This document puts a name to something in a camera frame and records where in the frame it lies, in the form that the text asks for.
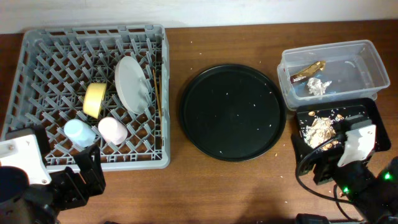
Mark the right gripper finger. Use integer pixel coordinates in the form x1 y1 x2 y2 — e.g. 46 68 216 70
340 114 372 131
291 134 320 176

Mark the blue cup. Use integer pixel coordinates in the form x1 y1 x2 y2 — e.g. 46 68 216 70
63 119 96 147

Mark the peanut shells food waste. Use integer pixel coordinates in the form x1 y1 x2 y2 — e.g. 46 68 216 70
302 111 344 149

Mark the pink cup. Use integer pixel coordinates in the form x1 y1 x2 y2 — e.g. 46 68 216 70
98 117 127 145

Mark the white tissue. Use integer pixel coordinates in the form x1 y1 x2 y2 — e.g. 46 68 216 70
307 78 331 96

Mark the yellow bowl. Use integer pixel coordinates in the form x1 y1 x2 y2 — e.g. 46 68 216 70
83 83 106 119

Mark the brown snack wrapper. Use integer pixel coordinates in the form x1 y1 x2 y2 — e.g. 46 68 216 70
290 60 326 83

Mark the grey round plate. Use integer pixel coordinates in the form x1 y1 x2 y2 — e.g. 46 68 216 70
114 56 149 114

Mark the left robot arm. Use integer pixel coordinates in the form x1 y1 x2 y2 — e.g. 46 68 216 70
1 144 106 223

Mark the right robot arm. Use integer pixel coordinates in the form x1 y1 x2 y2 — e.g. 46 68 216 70
291 114 397 223

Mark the grey dishwasher rack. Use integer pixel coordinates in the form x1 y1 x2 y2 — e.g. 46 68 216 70
2 25 171 172

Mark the black rectangular bin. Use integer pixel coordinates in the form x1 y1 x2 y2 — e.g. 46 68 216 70
295 98 391 152

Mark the clear plastic bin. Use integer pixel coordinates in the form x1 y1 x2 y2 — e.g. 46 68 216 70
277 40 391 111

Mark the round black tray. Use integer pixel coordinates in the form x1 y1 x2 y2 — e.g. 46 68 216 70
179 64 287 162

